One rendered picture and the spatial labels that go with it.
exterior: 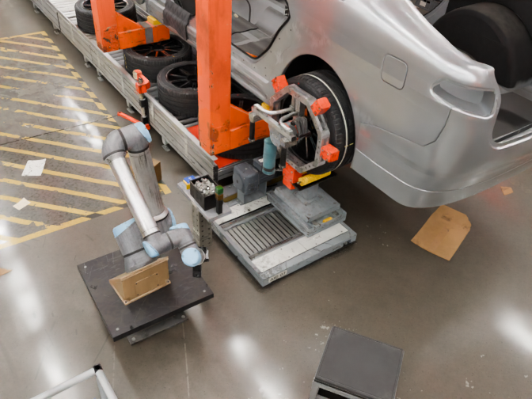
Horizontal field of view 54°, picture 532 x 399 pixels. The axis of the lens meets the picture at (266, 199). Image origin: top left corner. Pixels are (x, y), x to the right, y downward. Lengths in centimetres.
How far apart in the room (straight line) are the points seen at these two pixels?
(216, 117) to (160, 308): 132
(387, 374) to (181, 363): 115
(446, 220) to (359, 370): 186
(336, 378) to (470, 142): 135
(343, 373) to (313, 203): 145
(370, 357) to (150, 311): 120
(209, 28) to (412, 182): 148
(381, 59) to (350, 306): 155
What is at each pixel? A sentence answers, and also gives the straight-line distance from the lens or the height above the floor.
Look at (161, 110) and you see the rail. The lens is 454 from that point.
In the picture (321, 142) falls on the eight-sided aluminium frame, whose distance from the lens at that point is 322.
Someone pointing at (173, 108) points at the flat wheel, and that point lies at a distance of 466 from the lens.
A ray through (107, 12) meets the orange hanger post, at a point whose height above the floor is 89.
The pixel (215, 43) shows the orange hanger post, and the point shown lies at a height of 134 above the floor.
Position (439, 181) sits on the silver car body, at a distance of 297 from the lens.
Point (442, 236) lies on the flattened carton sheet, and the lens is 417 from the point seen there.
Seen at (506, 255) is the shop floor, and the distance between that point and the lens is 423.
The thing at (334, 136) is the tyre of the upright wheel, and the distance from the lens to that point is 324.
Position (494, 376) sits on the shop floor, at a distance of 348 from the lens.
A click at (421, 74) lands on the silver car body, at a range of 276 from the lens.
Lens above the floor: 265
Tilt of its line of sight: 39 degrees down
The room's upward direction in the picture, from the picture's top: 4 degrees clockwise
